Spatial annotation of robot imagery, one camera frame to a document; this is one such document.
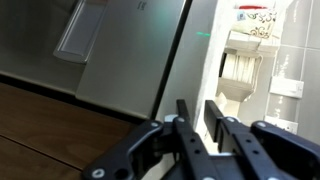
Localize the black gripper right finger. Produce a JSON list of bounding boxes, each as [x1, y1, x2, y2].
[[204, 99, 320, 180]]

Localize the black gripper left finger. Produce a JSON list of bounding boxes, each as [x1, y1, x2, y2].
[[81, 99, 214, 180]]

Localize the stainless steel dishwasher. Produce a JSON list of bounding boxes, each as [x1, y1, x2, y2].
[[0, 0, 218, 126]]

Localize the brown wooden base cabinet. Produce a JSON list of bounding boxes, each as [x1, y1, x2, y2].
[[0, 82, 141, 180]]

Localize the white wall outlet plate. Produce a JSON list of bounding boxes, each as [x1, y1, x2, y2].
[[269, 75, 305, 100], [264, 114, 300, 135]]

